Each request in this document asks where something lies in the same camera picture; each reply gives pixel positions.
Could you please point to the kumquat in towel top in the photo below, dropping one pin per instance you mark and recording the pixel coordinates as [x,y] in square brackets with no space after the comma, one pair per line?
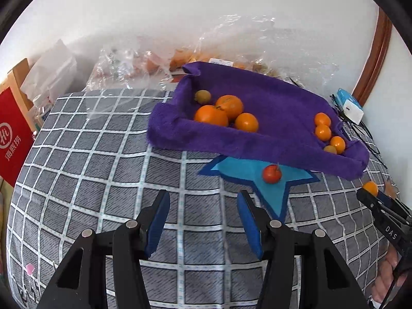
[322,118]

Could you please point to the yellowish kumquat in towel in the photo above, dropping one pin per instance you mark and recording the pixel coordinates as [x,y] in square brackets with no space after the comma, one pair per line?
[330,149]

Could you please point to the white plastic bag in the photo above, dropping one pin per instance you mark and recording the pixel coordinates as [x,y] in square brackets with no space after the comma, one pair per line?
[51,76]

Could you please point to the purple fleece towel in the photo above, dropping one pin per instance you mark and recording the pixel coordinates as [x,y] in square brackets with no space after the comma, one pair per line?
[285,114]

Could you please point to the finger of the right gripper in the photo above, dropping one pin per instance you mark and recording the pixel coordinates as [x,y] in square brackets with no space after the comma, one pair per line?
[395,205]
[374,204]

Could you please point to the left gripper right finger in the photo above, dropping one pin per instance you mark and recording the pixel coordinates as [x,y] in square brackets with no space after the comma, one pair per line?
[255,221]

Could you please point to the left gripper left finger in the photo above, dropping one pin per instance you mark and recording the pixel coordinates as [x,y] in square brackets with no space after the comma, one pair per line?
[151,222]

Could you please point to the small green-yellow fruit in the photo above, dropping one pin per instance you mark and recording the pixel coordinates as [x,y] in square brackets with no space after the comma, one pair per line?
[203,97]

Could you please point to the person's right hand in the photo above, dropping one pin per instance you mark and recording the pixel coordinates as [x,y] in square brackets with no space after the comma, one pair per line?
[383,281]

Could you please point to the clear bag of tomatoes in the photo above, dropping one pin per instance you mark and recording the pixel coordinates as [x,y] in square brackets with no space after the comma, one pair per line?
[125,67]

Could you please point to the orange tangerine front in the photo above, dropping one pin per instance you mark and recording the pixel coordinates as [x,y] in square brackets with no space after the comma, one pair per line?
[209,114]

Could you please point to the large orange tangerine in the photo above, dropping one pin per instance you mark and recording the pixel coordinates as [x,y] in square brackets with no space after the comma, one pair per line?
[246,122]

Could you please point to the red paper bag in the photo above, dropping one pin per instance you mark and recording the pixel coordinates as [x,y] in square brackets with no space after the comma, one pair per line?
[16,137]

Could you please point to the orange tangerine back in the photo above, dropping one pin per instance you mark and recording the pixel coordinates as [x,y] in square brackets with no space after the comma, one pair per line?
[231,105]

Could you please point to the grey checked bed sheet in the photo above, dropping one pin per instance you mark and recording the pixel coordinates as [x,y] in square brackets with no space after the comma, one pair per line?
[92,168]

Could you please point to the clear plastic bag of kumquats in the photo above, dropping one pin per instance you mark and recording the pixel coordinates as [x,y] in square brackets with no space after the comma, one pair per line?
[260,45]

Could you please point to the brown wooden frame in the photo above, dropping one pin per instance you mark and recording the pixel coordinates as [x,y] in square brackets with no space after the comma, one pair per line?
[375,60]

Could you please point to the small red crabapple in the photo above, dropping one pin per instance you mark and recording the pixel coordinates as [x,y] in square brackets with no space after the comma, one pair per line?
[272,174]

